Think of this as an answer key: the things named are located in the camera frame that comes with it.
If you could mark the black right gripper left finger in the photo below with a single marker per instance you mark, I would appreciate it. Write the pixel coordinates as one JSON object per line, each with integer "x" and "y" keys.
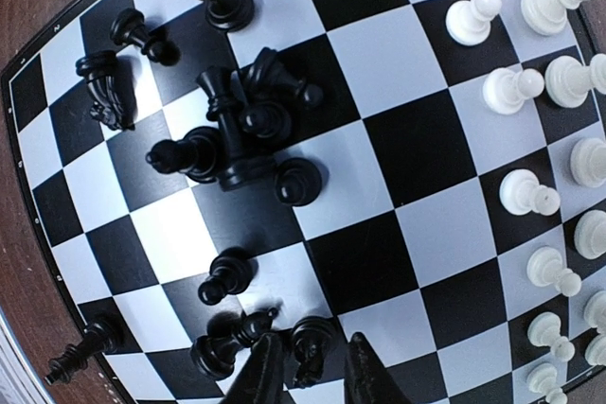
{"x": 260, "y": 380}

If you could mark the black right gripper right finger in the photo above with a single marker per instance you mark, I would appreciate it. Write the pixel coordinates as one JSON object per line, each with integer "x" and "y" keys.
{"x": 366, "y": 378}

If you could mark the black bishop piece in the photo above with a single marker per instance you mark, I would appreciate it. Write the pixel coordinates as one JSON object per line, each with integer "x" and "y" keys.
{"x": 215, "y": 357}

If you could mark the black knight piece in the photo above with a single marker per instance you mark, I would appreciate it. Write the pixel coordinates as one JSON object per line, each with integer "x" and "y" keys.
{"x": 312, "y": 338}

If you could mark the black pawn piece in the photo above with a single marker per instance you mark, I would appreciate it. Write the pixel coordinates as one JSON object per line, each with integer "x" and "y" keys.
{"x": 230, "y": 273}

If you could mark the black king piece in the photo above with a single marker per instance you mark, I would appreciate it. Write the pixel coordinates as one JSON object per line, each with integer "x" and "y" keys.
{"x": 103, "y": 334}

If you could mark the pile of black chess pieces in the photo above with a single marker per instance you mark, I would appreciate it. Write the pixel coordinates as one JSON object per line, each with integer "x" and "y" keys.
{"x": 245, "y": 106}

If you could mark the black and white chessboard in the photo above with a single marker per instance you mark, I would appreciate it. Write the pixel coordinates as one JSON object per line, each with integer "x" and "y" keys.
{"x": 430, "y": 173}

